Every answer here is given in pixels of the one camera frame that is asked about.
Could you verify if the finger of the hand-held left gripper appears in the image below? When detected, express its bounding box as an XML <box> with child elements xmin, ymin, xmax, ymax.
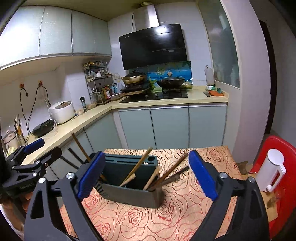
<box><xmin>6</xmin><ymin>138</ymin><xmax>45</xmax><ymax>163</ymax></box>
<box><xmin>13</xmin><ymin>146</ymin><xmax>62</xmax><ymax>178</ymax></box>

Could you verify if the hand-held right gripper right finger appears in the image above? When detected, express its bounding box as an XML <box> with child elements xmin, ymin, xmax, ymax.
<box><xmin>188</xmin><ymin>149</ymin><xmax>270</xmax><ymax>241</ymax></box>

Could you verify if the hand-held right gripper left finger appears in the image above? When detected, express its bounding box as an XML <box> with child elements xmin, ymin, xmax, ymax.
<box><xmin>23</xmin><ymin>151</ymin><xmax>106</xmax><ymax>241</ymax></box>

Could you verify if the dark wooden chopstick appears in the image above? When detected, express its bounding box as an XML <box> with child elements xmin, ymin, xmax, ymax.
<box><xmin>158</xmin><ymin>174</ymin><xmax>181</xmax><ymax>186</ymax></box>
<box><xmin>60</xmin><ymin>157</ymin><xmax>79</xmax><ymax>170</ymax></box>
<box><xmin>68</xmin><ymin>148</ymin><xmax>82</xmax><ymax>164</ymax></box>
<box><xmin>161</xmin><ymin>166</ymin><xmax>190</xmax><ymax>184</ymax></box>

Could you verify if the light wooden chopstick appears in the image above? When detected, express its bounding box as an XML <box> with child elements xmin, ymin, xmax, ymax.
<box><xmin>142</xmin><ymin>166</ymin><xmax>161</xmax><ymax>191</ymax></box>
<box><xmin>72</xmin><ymin>133</ymin><xmax>92</xmax><ymax>163</ymax></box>
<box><xmin>118</xmin><ymin>146</ymin><xmax>153</xmax><ymax>187</ymax></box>

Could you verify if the reddish brown wooden chopstick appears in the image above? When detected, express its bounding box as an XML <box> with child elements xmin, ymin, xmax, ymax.
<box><xmin>154</xmin><ymin>153</ymin><xmax>189</xmax><ymax>186</ymax></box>

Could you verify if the dark grey utensil holder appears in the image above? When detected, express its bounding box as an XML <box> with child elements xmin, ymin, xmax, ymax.
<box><xmin>91</xmin><ymin>155</ymin><xmax>165</xmax><ymax>209</ymax></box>

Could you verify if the countertop cup with utensils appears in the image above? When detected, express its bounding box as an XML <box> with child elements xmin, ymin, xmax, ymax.
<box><xmin>13</xmin><ymin>115</ymin><xmax>28</xmax><ymax>146</ymax></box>

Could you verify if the person's left hand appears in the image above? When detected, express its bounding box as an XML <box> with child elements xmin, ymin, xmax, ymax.
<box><xmin>5</xmin><ymin>191</ymin><xmax>33</xmax><ymax>216</ymax></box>

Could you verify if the black countertop appliance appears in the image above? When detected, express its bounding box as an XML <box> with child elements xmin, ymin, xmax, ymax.
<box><xmin>32</xmin><ymin>119</ymin><xmax>56</xmax><ymax>137</ymax></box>

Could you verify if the steel pot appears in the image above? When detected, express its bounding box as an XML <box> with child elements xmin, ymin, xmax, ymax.
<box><xmin>2</xmin><ymin>130</ymin><xmax>19</xmax><ymax>151</ymax></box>

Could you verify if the white rice cooker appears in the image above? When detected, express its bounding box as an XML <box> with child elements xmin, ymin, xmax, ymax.
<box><xmin>48</xmin><ymin>100</ymin><xmax>75</xmax><ymax>124</ymax></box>

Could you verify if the black pepper grinder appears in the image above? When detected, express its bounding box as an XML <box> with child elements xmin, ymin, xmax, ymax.
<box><xmin>80</xmin><ymin>96</ymin><xmax>89</xmax><ymax>113</ymax></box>

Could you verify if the glass jar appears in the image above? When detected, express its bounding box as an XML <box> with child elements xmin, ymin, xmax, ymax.
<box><xmin>88</xmin><ymin>92</ymin><xmax>103</xmax><ymax>110</ymax></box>

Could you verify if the rose patterned tablecloth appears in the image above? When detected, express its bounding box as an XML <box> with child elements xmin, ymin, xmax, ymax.
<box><xmin>59</xmin><ymin>146</ymin><xmax>244</xmax><ymax>241</ymax></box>

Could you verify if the white electric kettle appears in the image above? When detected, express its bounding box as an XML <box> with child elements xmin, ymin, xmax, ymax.
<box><xmin>257</xmin><ymin>149</ymin><xmax>287</xmax><ymax>193</ymax></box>

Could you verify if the beige kitchen countertop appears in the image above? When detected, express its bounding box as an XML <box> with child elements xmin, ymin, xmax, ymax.
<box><xmin>21</xmin><ymin>86</ymin><xmax>229</xmax><ymax>165</ymax></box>

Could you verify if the orange tray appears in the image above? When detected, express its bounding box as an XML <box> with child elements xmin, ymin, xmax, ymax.
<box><xmin>203</xmin><ymin>89</ymin><xmax>225</xmax><ymax>97</ymax></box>

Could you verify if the black gas hob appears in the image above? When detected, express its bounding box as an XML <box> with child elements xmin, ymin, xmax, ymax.
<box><xmin>119</xmin><ymin>89</ymin><xmax>188</xmax><ymax>104</ymax></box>

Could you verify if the red plastic chair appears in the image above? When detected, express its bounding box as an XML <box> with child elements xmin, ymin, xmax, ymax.
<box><xmin>249</xmin><ymin>135</ymin><xmax>296</xmax><ymax>239</ymax></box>

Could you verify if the metal spice rack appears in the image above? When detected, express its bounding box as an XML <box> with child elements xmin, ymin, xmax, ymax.
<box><xmin>83</xmin><ymin>61</ymin><xmax>114</xmax><ymax>106</ymax></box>

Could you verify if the black wok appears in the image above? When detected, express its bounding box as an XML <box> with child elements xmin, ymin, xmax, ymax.
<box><xmin>156</xmin><ymin>76</ymin><xmax>186</xmax><ymax>89</ymax></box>

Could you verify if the white plastic bottle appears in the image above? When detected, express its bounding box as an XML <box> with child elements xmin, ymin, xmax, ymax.
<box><xmin>204</xmin><ymin>65</ymin><xmax>216</xmax><ymax>87</ymax></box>

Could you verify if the golden cooking pot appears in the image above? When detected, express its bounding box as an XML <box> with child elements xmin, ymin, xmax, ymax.
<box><xmin>122</xmin><ymin>71</ymin><xmax>148</xmax><ymax>84</ymax></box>

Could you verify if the blue backsplash panel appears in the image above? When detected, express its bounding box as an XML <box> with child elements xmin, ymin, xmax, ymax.
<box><xmin>135</xmin><ymin>61</ymin><xmax>193</xmax><ymax>90</ymax></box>

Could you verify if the dark wooden door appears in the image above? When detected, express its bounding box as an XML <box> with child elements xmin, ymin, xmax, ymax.
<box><xmin>258</xmin><ymin>20</ymin><xmax>277</xmax><ymax>135</ymax></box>

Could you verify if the grey upper kitchen cabinet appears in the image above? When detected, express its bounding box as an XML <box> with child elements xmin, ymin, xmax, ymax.
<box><xmin>0</xmin><ymin>5</ymin><xmax>112</xmax><ymax>70</ymax></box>

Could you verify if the frosted glass window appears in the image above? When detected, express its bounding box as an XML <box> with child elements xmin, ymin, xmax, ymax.
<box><xmin>198</xmin><ymin>0</ymin><xmax>240</xmax><ymax>88</ymax></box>

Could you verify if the black range hood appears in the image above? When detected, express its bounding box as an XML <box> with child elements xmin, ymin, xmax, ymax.
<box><xmin>119</xmin><ymin>5</ymin><xmax>188</xmax><ymax>70</ymax></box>

